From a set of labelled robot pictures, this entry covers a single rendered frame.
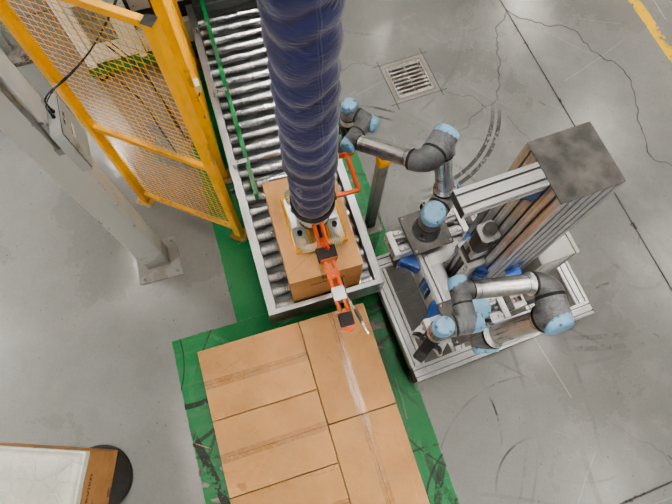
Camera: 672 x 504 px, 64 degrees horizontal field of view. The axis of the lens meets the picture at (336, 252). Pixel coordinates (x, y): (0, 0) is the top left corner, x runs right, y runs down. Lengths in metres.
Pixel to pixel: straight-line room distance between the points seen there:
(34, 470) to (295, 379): 1.30
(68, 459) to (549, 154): 2.38
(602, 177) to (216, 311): 2.63
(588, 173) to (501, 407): 2.15
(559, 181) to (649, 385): 2.50
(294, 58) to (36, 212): 3.17
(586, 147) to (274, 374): 1.99
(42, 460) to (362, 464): 1.54
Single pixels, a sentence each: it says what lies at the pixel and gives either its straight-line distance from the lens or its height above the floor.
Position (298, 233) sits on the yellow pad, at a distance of 2.81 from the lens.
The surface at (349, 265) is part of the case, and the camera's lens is 2.81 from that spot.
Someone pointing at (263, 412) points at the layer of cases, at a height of 0.54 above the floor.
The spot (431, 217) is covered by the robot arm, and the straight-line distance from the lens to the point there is 2.61.
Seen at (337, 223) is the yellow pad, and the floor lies 0.97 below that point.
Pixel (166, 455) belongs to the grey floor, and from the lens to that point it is 3.76.
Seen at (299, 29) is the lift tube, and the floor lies 2.50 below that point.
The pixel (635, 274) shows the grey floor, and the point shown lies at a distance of 4.37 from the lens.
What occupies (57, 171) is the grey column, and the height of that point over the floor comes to 1.45.
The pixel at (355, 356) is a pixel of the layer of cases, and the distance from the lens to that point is 3.11.
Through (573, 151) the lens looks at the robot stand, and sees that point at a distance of 2.02.
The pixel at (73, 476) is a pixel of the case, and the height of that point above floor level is 1.02.
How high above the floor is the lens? 3.62
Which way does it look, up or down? 71 degrees down
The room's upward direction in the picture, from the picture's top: 3 degrees clockwise
